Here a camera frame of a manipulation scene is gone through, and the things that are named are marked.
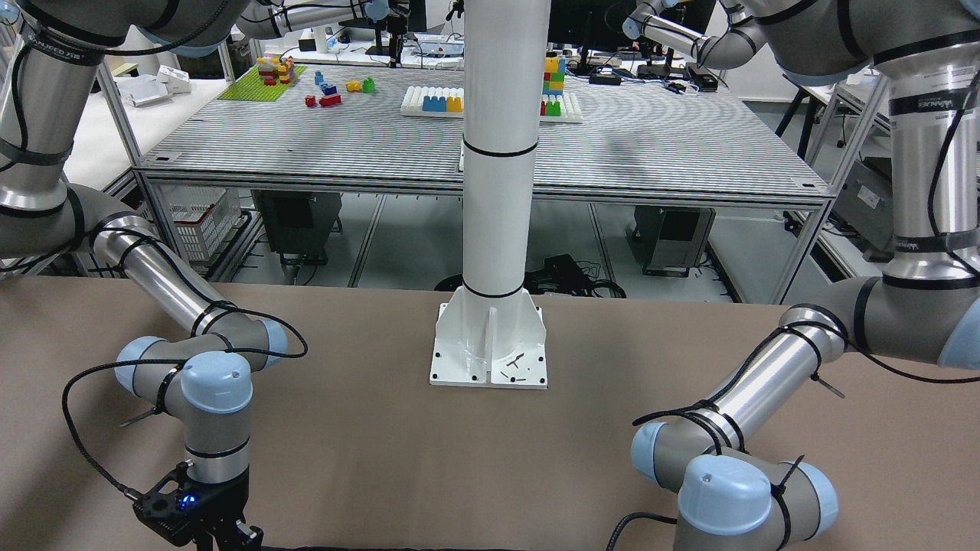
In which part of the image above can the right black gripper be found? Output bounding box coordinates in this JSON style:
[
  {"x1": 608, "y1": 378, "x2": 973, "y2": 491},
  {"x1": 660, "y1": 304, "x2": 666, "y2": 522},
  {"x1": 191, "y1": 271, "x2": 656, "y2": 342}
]
[{"x1": 195, "y1": 471, "x2": 263, "y2": 550}]

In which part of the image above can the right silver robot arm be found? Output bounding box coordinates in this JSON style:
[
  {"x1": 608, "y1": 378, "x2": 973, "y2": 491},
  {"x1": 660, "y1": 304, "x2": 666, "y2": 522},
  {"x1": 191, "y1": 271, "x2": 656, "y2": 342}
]
[{"x1": 2, "y1": 1, "x2": 289, "y2": 550}]

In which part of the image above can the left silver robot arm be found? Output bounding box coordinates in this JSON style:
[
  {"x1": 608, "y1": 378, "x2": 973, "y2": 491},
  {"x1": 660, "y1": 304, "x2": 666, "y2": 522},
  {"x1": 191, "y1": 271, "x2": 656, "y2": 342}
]
[{"x1": 623, "y1": 1, "x2": 978, "y2": 550}]

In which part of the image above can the white plastic basket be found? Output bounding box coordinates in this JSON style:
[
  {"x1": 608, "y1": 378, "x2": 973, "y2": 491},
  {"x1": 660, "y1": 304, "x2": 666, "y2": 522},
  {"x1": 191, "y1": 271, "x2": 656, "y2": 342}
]
[{"x1": 161, "y1": 184, "x2": 241, "y2": 262}]

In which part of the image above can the green lego baseplate with bricks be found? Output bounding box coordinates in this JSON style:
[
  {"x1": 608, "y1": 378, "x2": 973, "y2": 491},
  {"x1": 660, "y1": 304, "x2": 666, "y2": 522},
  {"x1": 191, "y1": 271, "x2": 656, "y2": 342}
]
[{"x1": 217, "y1": 55, "x2": 307, "y2": 102}]

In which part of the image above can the white brick tray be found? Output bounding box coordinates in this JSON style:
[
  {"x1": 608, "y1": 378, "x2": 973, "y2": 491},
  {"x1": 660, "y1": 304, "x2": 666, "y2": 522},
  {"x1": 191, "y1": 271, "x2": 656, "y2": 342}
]
[{"x1": 400, "y1": 85, "x2": 584, "y2": 123}]

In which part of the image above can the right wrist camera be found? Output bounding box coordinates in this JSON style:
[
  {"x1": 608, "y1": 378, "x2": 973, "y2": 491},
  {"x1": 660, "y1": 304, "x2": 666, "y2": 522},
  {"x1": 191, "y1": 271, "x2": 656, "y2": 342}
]
[{"x1": 132, "y1": 461, "x2": 203, "y2": 547}]

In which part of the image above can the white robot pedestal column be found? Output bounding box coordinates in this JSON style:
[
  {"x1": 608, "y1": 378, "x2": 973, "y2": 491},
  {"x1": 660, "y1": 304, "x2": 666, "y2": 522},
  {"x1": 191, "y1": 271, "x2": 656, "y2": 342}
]
[{"x1": 430, "y1": 1, "x2": 550, "y2": 390}]

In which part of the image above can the aluminium frame striped table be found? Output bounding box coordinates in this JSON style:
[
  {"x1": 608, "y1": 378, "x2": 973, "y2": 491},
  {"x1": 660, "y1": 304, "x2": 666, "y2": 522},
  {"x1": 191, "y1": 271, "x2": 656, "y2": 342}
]
[{"x1": 138, "y1": 66, "x2": 831, "y2": 304}]

